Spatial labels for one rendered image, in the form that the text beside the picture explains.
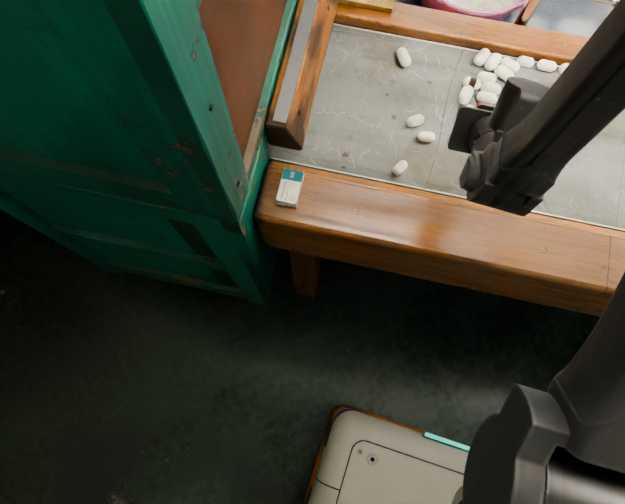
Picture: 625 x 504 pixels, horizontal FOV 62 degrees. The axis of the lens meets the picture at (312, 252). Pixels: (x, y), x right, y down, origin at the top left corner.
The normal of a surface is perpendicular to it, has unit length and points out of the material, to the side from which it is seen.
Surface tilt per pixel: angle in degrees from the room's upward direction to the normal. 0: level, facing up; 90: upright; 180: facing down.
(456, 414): 0
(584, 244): 0
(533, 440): 35
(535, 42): 0
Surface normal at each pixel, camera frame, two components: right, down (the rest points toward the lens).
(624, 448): -0.11, 0.33
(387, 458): 0.00, -0.25
